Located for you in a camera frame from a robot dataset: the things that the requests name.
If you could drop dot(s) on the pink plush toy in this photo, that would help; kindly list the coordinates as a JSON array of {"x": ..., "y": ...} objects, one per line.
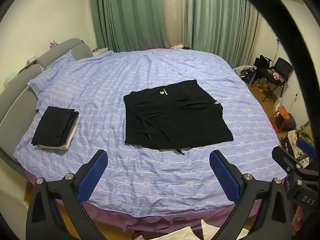
[{"x": 176, "y": 46}]

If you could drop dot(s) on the pile of clothes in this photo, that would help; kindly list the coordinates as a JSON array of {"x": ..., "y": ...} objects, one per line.
[{"x": 293, "y": 140}]

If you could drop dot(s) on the folded black pants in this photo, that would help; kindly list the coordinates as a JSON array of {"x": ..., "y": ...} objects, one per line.
[{"x": 53, "y": 126}]

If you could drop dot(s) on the small dark cloth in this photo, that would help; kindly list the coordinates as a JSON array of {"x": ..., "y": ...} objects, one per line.
[{"x": 188, "y": 47}]

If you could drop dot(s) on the purple striped pillow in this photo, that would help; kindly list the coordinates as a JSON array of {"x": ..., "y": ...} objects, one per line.
[{"x": 53, "y": 76}]

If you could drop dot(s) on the white plastic bag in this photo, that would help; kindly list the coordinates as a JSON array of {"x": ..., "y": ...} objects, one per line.
[{"x": 278, "y": 103}]

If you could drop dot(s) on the bed with purple sheet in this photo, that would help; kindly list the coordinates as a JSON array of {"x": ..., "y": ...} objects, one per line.
[{"x": 155, "y": 177}]

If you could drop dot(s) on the black bag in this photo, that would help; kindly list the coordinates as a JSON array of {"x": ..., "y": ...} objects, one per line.
[{"x": 262, "y": 61}]

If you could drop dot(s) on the green curtain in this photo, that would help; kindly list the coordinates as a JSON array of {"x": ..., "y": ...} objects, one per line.
[
  {"x": 220, "y": 17},
  {"x": 127, "y": 15}
]

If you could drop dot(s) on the black folding chair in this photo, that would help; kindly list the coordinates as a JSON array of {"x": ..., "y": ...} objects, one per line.
[{"x": 282, "y": 67}]

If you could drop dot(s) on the purple toy figure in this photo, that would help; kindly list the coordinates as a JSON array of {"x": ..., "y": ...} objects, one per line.
[{"x": 53, "y": 44}]

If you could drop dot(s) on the orange stool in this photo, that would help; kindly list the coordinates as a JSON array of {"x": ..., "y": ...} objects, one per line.
[{"x": 280, "y": 116}]

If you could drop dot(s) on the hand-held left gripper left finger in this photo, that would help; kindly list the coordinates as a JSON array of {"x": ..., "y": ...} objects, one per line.
[{"x": 93, "y": 177}]

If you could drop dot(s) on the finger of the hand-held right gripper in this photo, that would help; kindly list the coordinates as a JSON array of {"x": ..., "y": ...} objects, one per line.
[
  {"x": 285, "y": 158},
  {"x": 306, "y": 146}
]

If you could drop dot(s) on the grey padded headboard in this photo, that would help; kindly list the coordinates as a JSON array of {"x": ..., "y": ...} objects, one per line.
[{"x": 18, "y": 87}]

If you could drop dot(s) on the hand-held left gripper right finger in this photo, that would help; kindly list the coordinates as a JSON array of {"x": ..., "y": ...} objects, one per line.
[{"x": 224, "y": 177}]

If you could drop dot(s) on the beige sheer curtain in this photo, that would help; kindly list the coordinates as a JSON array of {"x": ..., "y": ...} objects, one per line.
[{"x": 175, "y": 10}]

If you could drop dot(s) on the folded white cloth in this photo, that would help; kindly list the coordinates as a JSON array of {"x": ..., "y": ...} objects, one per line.
[{"x": 71, "y": 136}]

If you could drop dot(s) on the black pants with white logo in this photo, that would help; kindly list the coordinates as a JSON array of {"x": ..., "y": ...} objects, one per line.
[{"x": 172, "y": 116}]

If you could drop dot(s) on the white radiator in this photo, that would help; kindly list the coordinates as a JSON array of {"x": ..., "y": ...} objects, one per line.
[{"x": 12, "y": 215}]

